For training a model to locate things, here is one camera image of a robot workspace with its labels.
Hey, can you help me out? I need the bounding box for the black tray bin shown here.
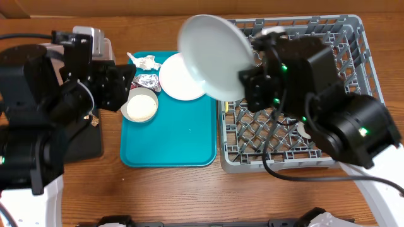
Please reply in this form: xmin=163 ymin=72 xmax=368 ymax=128
xmin=64 ymin=109 xmax=104 ymax=164

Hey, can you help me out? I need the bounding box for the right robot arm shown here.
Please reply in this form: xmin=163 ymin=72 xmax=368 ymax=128
xmin=239 ymin=35 xmax=403 ymax=226

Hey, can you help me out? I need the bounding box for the brown food scrap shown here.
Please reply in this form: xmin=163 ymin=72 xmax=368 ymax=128
xmin=83 ymin=113 xmax=99 ymax=127

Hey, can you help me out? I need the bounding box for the foil wrapper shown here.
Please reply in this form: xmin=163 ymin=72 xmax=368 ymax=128
xmin=131 ymin=74 xmax=162 ymax=93

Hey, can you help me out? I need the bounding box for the white tissue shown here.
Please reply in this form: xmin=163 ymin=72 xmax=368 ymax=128
xmin=127 ymin=52 xmax=162 ymax=71

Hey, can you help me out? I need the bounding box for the grey plate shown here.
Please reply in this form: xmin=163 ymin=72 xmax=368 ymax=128
xmin=177 ymin=15 xmax=255 ymax=101

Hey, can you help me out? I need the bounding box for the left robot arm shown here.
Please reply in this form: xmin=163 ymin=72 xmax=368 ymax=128
xmin=1 ymin=44 xmax=136 ymax=226

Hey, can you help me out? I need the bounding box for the grey bowl with rice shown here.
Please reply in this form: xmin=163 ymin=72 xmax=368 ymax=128
xmin=121 ymin=88 xmax=158 ymax=123

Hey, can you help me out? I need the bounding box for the grey dishwasher rack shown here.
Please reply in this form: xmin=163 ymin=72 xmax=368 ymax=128
xmin=218 ymin=15 xmax=384 ymax=173

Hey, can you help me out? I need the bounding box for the clear plastic bin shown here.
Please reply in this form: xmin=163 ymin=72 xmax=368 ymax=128
xmin=42 ymin=38 xmax=116 ymax=61

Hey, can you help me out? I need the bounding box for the white pink-rimmed plate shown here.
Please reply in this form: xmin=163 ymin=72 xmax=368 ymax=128
xmin=159 ymin=53 xmax=205 ymax=101

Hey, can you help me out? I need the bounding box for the white plastic cup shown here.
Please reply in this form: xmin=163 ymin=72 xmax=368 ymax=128
xmin=297 ymin=122 xmax=311 ymax=139

